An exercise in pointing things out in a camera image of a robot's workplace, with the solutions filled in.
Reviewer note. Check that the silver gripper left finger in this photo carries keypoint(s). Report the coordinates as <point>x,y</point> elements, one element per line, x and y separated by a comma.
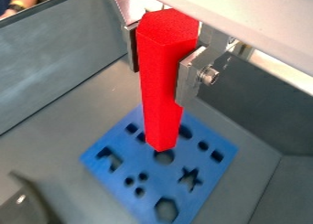
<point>130,12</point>

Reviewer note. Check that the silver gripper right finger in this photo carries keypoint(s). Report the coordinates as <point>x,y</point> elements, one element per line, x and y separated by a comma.
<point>196,70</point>

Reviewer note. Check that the red hexagon prism peg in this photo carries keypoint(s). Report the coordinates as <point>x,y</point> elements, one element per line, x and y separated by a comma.
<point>166,38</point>

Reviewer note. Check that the person forearm with wristband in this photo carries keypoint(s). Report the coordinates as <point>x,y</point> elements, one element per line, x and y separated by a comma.
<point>11,7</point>

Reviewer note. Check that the blue shape sorting board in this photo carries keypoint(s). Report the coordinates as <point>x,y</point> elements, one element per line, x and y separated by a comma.
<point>162,186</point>

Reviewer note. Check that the dark grey curved block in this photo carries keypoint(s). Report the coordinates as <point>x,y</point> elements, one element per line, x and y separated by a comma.
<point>27,207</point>

